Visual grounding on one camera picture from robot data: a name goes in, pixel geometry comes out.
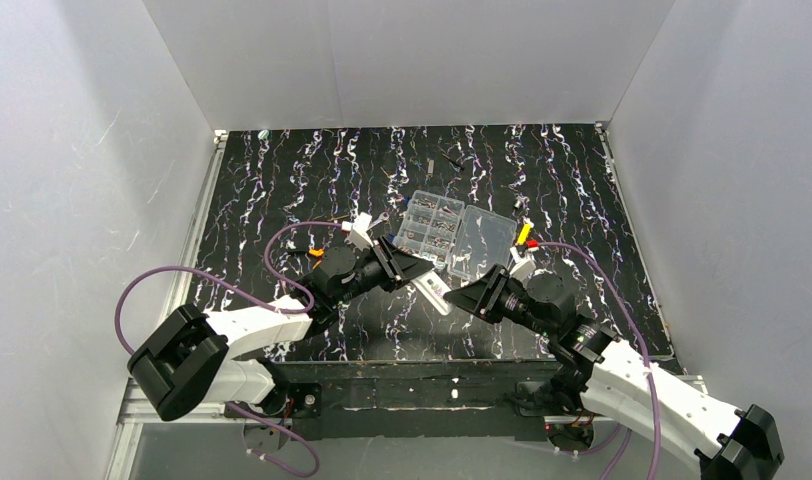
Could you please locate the yellow handled screwdriver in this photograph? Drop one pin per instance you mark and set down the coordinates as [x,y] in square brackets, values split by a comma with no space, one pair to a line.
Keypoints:
[524,233]

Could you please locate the clear plastic screw organizer box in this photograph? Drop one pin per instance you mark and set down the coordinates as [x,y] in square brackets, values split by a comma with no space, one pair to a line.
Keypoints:
[464,240]

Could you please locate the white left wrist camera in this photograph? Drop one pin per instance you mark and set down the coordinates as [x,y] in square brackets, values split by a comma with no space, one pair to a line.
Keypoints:
[357,231]

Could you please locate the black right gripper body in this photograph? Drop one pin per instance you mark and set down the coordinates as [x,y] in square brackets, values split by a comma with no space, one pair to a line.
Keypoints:
[496,293]

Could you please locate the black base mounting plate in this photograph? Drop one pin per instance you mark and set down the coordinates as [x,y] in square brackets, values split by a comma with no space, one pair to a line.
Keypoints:
[462,398]

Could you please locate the white AC remote control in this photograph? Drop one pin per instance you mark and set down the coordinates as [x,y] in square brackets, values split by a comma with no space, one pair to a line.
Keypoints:
[433,288]

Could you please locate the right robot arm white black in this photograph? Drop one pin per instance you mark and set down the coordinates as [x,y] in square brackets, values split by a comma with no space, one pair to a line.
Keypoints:
[604,374]

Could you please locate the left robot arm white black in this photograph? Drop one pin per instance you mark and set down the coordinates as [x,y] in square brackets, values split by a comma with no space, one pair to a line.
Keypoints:
[194,357]

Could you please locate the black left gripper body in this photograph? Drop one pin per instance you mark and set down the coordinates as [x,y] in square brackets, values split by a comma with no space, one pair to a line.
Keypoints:
[387,261]

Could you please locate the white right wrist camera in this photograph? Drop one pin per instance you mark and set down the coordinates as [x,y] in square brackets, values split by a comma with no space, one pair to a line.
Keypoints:
[523,261]

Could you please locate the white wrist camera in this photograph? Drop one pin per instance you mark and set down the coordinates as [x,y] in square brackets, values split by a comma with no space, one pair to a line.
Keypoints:
[357,231]
[523,261]

